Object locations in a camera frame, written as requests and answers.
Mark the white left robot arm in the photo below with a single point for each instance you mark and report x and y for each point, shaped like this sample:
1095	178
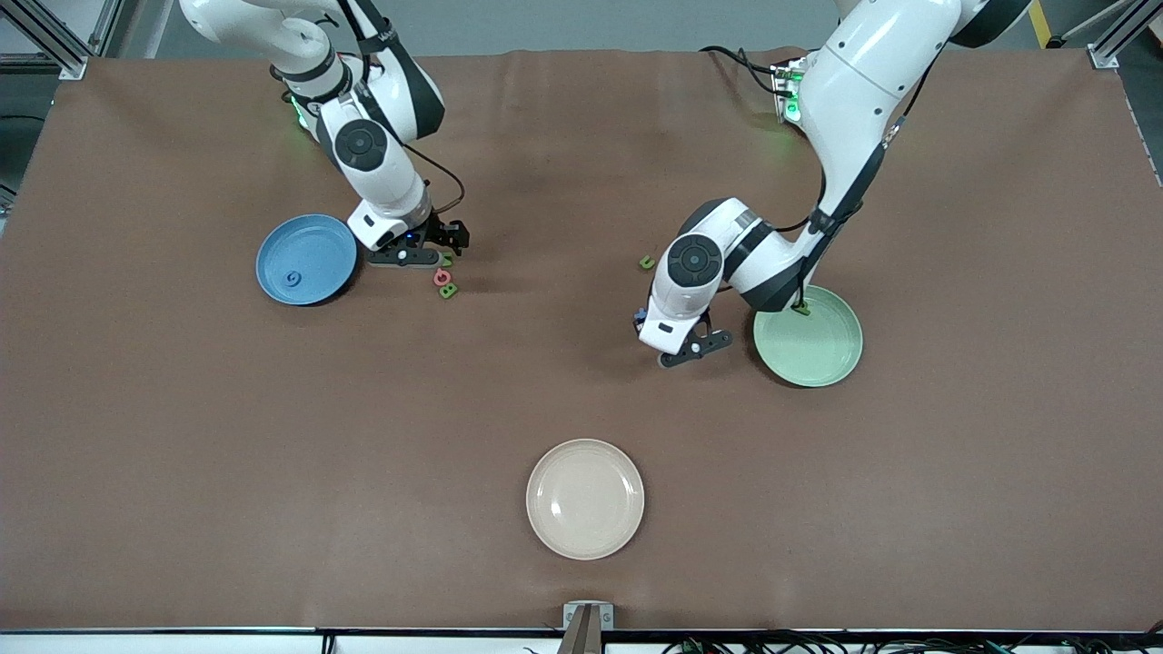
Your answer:
863	73

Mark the metal stand leg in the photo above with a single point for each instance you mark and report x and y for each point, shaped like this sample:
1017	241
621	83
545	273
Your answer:
1045	41

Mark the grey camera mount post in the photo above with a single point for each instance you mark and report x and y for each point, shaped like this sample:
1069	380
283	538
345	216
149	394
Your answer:
586	636

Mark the green plate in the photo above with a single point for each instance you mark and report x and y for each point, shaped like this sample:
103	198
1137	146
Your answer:
813	350

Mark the blue plate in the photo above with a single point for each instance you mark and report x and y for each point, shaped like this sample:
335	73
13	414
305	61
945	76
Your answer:
306	260

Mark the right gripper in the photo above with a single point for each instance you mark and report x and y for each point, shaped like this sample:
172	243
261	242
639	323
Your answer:
446	232

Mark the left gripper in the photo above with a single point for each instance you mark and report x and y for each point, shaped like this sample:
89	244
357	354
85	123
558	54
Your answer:
636	324

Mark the aluminium frame extrusion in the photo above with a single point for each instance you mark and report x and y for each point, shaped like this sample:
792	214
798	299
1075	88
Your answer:
1104	56
73	64

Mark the cream plate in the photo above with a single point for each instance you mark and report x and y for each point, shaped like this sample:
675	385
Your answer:
585	499

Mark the silver metal bracket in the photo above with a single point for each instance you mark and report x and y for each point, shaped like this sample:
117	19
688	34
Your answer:
569	610

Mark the brown table mat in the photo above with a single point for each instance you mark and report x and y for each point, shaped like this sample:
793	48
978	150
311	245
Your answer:
581	409

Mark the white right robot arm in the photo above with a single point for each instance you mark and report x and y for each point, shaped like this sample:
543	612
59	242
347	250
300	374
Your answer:
382	173

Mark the silver base connector box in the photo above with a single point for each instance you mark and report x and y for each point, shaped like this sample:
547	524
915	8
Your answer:
783	86

